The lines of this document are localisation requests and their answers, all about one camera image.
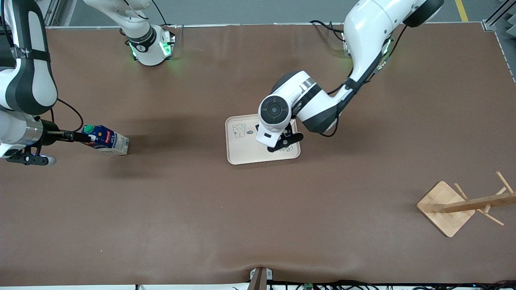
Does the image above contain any cream rabbit print tray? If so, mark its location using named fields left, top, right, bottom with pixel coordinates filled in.
left=225, top=114, right=301, bottom=166

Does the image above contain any wooden mug rack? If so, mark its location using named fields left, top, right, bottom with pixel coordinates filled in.
left=416, top=171, right=516, bottom=238

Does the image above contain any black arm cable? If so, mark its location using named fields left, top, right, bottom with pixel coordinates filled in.
left=50, top=98, right=84, bottom=133
left=320, top=24, right=406, bottom=138

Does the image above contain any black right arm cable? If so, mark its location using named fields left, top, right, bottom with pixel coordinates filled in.
left=50, top=98, right=84, bottom=133

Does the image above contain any black right base cable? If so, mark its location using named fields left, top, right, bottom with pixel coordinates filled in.
left=121, top=0, right=184, bottom=31

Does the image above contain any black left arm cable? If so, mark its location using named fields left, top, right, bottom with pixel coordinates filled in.
left=320, top=24, right=406, bottom=138

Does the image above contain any black left base cable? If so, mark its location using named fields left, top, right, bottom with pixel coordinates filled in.
left=310, top=19, right=347, bottom=41

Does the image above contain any blue milk carton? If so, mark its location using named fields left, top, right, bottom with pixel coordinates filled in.
left=81, top=124, right=130, bottom=156

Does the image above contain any aluminium frame profile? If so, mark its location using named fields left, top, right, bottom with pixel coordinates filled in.
left=482, top=0, right=516, bottom=83
left=40, top=0, right=61, bottom=27

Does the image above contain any black base cable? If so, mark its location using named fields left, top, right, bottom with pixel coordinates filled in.
left=121, top=0, right=184, bottom=31
left=310, top=19, right=347, bottom=41

